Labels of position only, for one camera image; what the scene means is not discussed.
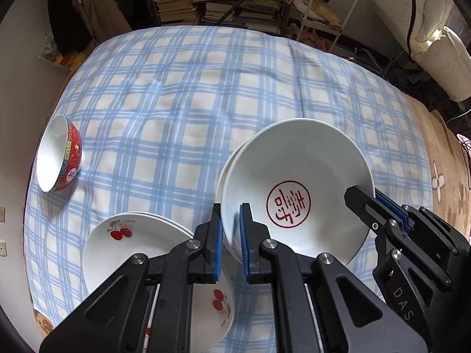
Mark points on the wall socket lower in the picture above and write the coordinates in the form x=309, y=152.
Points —
x=3, y=249

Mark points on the brown coat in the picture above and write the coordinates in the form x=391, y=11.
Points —
x=102, y=18

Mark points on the wall socket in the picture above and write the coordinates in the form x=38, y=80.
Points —
x=2, y=214
x=3, y=249

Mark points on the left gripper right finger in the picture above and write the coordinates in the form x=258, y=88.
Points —
x=318, y=304

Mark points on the brown blanket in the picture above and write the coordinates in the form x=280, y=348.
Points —
x=449, y=164

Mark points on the blue plaid tablecloth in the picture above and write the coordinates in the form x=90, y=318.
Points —
x=160, y=111

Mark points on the large white bowl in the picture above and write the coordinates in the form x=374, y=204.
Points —
x=294, y=191

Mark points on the stack of books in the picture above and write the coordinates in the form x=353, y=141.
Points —
x=177, y=12

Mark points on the white duvet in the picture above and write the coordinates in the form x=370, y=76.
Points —
x=420, y=27

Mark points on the white utility cart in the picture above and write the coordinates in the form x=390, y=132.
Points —
x=321, y=22

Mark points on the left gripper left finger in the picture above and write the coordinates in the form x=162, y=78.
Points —
x=146, y=304

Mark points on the small red bowl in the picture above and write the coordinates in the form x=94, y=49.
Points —
x=290, y=194

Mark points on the wall socket upper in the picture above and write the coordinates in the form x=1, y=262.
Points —
x=2, y=214

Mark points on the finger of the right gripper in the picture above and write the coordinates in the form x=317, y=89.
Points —
x=373, y=213
x=399, y=211

